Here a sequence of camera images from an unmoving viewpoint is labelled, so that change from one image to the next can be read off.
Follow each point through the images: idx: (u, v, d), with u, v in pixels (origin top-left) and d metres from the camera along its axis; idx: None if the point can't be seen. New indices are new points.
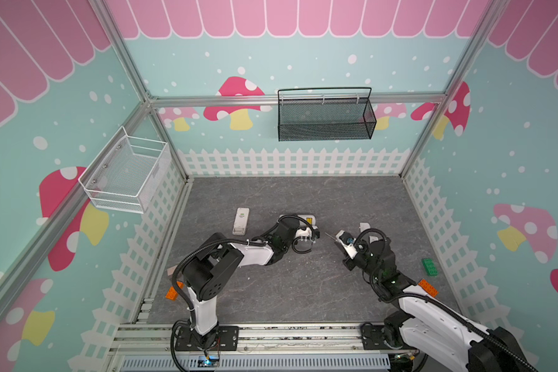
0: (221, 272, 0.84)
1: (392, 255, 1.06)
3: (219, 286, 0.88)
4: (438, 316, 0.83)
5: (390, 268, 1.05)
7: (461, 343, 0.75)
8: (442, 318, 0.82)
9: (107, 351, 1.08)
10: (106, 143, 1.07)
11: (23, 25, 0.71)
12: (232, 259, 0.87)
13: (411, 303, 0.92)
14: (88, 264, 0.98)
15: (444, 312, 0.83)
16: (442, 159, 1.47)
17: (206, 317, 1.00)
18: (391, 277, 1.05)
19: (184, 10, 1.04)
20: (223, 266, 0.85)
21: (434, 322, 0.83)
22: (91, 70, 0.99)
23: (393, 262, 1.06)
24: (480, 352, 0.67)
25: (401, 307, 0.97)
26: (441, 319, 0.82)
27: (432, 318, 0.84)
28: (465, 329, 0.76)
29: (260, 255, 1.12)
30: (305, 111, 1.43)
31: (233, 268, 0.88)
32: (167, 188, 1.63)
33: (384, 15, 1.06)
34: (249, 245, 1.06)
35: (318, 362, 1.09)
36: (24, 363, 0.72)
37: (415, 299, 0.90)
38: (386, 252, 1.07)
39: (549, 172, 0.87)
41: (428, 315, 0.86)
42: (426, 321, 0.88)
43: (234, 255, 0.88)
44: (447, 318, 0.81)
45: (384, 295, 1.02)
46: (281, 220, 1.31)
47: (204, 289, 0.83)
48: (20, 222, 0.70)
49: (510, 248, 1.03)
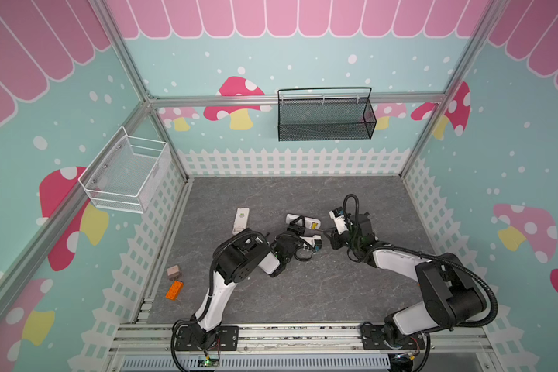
0: (253, 260, 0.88)
1: (368, 222, 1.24)
3: (246, 273, 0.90)
4: (398, 256, 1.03)
5: (368, 235, 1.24)
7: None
8: (402, 256, 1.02)
9: (107, 351, 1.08)
10: (106, 143, 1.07)
11: (24, 25, 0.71)
12: (265, 249, 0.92)
13: (381, 255, 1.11)
14: (88, 264, 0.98)
15: (404, 253, 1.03)
16: (442, 159, 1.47)
17: (215, 310, 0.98)
18: (369, 242, 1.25)
19: (184, 10, 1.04)
20: (256, 257, 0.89)
21: (398, 263, 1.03)
22: (91, 70, 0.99)
23: (368, 228, 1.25)
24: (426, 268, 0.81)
25: (377, 263, 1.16)
26: (401, 256, 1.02)
27: (395, 259, 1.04)
28: (418, 260, 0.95)
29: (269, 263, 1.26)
30: (305, 111, 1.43)
31: (260, 260, 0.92)
32: (167, 188, 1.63)
33: (384, 15, 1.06)
34: None
35: (318, 362, 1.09)
36: (24, 363, 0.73)
37: (383, 250, 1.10)
38: (361, 219, 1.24)
39: (549, 172, 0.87)
41: (393, 260, 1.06)
42: (394, 265, 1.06)
43: (266, 246, 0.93)
44: (405, 256, 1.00)
45: (362, 257, 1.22)
46: (280, 237, 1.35)
47: (237, 274, 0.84)
48: (20, 221, 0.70)
49: (510, 248, 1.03)
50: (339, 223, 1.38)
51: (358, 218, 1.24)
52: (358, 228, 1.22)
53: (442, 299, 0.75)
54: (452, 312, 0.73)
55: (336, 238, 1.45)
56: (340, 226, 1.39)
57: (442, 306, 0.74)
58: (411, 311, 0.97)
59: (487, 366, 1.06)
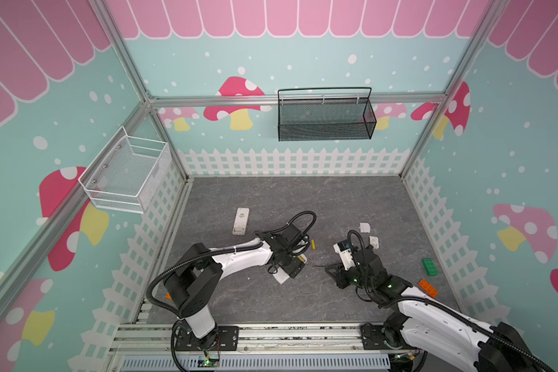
0: (198, 288, 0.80)
1: (377, 259, 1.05)
3: (203, 301, 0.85)
4: (441, 318, 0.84)
5: (381, 273, 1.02)
7: (470, 346, 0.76)
8: (446, 320, 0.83)
9: (107, 351, 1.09)
10: (106, 143, 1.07)
11: (24, 25, 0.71)
12: (209, 276, 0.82)
13: (411, 308, 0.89)
14: (88, 264, 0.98)
15: (446, 314, 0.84)
16: (442, 159, 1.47)
17: (193, 328, 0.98)
18: (385, 282, 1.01)
19: (184, 9, 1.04)
20: (200, 284, 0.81)
21: (439, 325, 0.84)
22: (91, 70, 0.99)
23: (380, 266, 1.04)
24: (490, 353, 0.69)
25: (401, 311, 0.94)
26: (445, 322, 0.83)
27: (434, 319, 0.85)
28: (470, 330, 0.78)
29: (253, 260, 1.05)
30: (305, 111, 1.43)
31: (212, 283, 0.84)
32: (167, 188, 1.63)
33: (385, 15, 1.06)
34: (236, 253, 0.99)
35: (318, 362, 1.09)
36: (24, 363, 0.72)
37: (416, 303, 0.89)
38: (370, 257, 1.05)
39: (549, 172, 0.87)
41: (428, 318, 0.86)
42: (428, 324, 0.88)
43: (211, 270, 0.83)
44: (451, 321, 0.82)
45: (381, 301, 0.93)
46: (292, 224, 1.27)
47: (183, 308, 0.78)
48: (20, 222, 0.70)
49: (510, 249, 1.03)
50: (347, 257, 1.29)
51: (364, 256, 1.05)
52: (368, 267, 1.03)
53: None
54: None
55: (342, 277, 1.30)
56: (347, 262, 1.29)
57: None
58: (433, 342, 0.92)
59: None
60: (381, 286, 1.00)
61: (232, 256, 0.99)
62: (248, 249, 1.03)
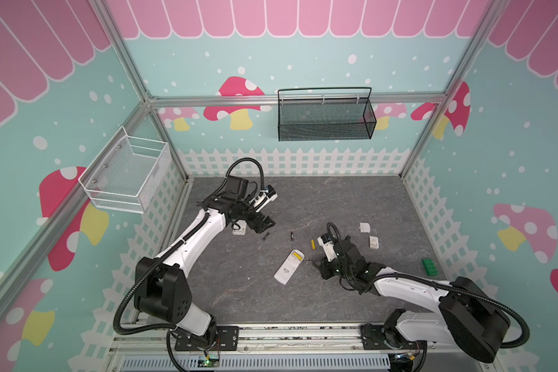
0: (170, 297, 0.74)
1: (354, 248, 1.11)
3: (186, 297, 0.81)
4: (409, 286, 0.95)
5: (359, 262, 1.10)
7: (433, 303, 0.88)
8: (413, 287, 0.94)
9: (107, 351, 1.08)
10: (106, 143, 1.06)
11: (23, 25, 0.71)
12: (170, 281, 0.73)
13: (385, 284, 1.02)
14: (88, 264, 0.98)
15: (412, 282, 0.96)
16: (442, 159, 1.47)
17: (191, 328, 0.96)
18: (363, 268, 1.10)
19: (184, 10, 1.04)
20: (170, 291, 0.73)
21: (409, 294, 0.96)
22: (91, 70, 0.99)
23: (358, 255, 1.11)
24: (453, 306, 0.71)
25: (380, 291, 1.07)
26: (412, 288, 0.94)
27: (404, 290, 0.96)
28: (432, 290, 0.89)
29: (207, 235, 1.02)
30: (305, 111, 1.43)
31: (181, 282, 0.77)
32: (167, 188, 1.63)
33: (385, 15, 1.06)
34: (187, 239, 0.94)
35: (318, 362, 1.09)
36: (24, 363, 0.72)
37: (387, 279, 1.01)
38: (346, 247, 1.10)
39: (549, 172, 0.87)
41: (400, 290, 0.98)
42: (403, 295, 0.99)
43: (170, 275, 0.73)
44: (416, 287, 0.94)
45: (362, 287, 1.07)
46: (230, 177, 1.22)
47: (171, 314, 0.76)
48: (20, 222, 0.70)
49: (510, 248, 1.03)
50: (329, 249, 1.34)
51: (342, 247, 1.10)
52: (346, 258, 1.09)
53: (477, 335, 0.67)
54: (490, 346, 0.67)
55: (326, 267, 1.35)
56: (330, 253, 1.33)
57: (480, 344, 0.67)
58: (421, 324, 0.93)
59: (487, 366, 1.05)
60: (359, 272, 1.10)
61: (184, 247, 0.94)
62: (198, 230, 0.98)
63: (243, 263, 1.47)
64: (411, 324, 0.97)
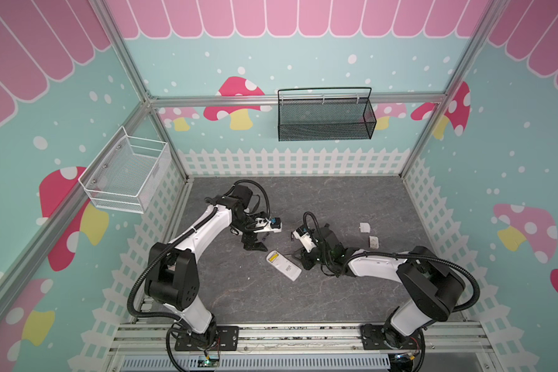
0: (181, 280, 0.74)
1: (332, 233, 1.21)
3: (195, 284, 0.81)
4: (374, 261, 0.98)
5: (337, 246, 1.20)
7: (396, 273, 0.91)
8: (378, 261, 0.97)
9: (107, 351, 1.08)
10: (106, 143, 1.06)
11: (24, 25, 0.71)
12: (183, 265, 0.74)
13: (356, 264, 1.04)
14: (88, 264, 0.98)
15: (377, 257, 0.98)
16: (442, 159, 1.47)
17: (193, 322, 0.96)
18: (340, 253, 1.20)
19: (184, 9, 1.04)
20: (180, 274, 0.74)
21: (377, 269, 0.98)
22: (91, 70, 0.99)
23: (335, 240, 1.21)
24: (407, 270, 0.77)
25: (355, 271, 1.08)
26: (377, 263, 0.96)
27: (371, 265, 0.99)
28: (394, 261, 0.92)
29: (215, 227, 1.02)
30: (305, 111, 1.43)
31: (193, 267, 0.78)
32: (167, 188, 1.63)
33: (384, 15, 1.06)
34: (197, 229, 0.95)
35: (318, 362, 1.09)
36: (24, 363, 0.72)
37: (357, 259, 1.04)
38: (325, 233, 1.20)
39: (549, 172, 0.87)
41: (367, 266, 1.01)
42: (373, 272, 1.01)
43: (183, 259, 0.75)
44: (380, 260, 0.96)
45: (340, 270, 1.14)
46: (236, 184, 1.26)
47: (180, 299, 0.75)
48: (20, 222, 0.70)
49: (510, 248, 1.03)
50: (307, 241, 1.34)
51: (321, 233, 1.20)
52: (325, 242, 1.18)
53: (430, 294, 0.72)
54: (442, 304, 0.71)
55: (308, 259, 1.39)
56: (308, 244, 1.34)
57: (433, 302, 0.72)
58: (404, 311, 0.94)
59: (487, 366, 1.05)
60: (338, 256, 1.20)
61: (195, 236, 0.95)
62: (206, 221, 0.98)
63: (243, 263, 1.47)
64: (401, 317, 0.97)
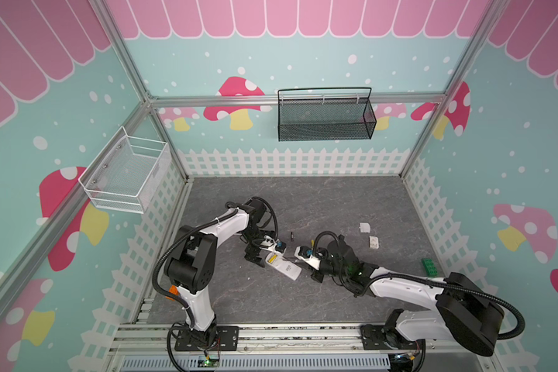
0: (201, 260, 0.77)
1: (349, 249, 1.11)
3: (211, 270, 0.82)
4: (403, 286, 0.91)
5: (353, 263, 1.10)
7: (430, 301, 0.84)
8: (408, 286, 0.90)
9: (107, 351, 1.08)
10: (106, 143, 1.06)
11: (24, 25, 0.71)
12: (206, 246, 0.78)
13: (380, 286, 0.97)
14: (88, 264, 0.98)
15: (407, 280, 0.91)
16: (442, 159, 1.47)
17: (198, 315, 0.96)
18: (357, 270, 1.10)
19: (184, 9, 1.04)
20: (202, 256, 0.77)
21: (404, 293, 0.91)
22: (91, 70, 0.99)
23: (352, 256, 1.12)
24: (448, 303, 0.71)
25: (375, 293, 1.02)
26: (407, 287, 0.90)
27: (400, 289, 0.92)
28: (428, 288, 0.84)
29: (236, 225, 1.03)
30: (305, 111, 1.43)
31: (213, 253, 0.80)
32: (167, 188, 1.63)
33: (384, 15, 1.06)
34: (220, 222, 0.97)
35: (318, 362, 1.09)
36: (24, 363, 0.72)
37: (382, 280, 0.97)
38: (342, 249, 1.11)
39: (549, 172, 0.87)
41: (394, 290, 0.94)
42: (399, 295, 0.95)
43: (206, 241, 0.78)
44: (411, 285, 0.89)
45: (356, 289, 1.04)
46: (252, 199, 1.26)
47: (196, 280, 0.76)
48: (20, 222, 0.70)
49: (510, 248, 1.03)
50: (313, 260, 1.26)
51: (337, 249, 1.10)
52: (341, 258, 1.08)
53: (473, 329, 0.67)
54: (486, 340, 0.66)
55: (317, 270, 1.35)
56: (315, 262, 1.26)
57: (477, 338, 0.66)
58: (420, 323, 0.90)
59: (487, 366, 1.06)
60: (354, 274, 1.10)
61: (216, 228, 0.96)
62: (229, 216, 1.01)
63: (244, 263, 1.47)
64: (411, 324, 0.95)
